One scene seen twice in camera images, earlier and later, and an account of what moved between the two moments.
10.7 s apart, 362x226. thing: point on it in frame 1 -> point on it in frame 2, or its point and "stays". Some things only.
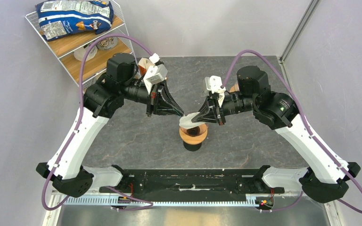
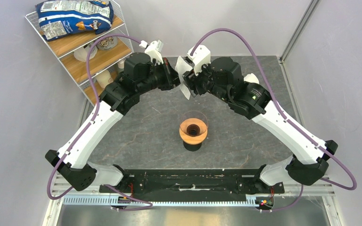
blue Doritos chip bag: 57,18 stays
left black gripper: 162,103 -> 172,79
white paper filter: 185,121 -> 182,66
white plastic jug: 79,53 stays
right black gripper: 208,113 -> 191,78
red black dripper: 192,148 stays
